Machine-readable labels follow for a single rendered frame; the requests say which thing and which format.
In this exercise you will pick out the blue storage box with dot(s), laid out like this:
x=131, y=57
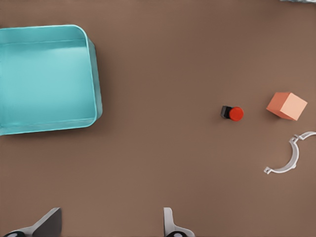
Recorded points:
x=47, y=81

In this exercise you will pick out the orange cube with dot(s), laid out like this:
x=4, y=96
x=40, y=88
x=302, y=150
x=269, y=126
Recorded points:
x=287, y=106

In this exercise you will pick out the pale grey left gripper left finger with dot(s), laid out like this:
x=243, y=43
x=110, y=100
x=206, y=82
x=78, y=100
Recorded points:
x=49, y=223

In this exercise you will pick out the white curved pipe clamp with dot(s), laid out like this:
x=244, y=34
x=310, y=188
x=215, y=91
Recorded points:
x=293, y=154

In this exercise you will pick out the silver frame post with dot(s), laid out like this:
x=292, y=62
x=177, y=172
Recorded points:
x=298, y=1

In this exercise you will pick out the red button on black base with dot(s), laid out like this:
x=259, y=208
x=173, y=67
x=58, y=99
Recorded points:
x=235, y=113

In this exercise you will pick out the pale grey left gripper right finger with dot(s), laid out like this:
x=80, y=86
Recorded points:
x=168, y=222

